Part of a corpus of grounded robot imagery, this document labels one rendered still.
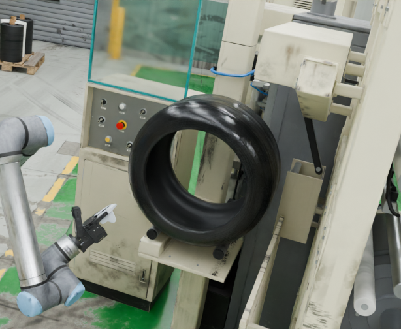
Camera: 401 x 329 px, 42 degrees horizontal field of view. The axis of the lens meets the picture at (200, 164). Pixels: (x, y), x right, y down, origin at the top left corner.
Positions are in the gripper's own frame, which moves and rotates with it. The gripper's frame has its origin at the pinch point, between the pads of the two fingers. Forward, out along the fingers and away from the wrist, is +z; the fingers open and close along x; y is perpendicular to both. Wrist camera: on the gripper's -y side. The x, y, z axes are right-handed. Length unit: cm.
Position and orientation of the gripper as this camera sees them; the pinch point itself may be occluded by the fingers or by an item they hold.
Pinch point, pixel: (112, 204)
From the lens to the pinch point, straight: 203.6
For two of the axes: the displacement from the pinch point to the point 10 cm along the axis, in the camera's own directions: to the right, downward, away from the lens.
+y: 5.4, 8.0, 2.7
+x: 4.0, 0.5, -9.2
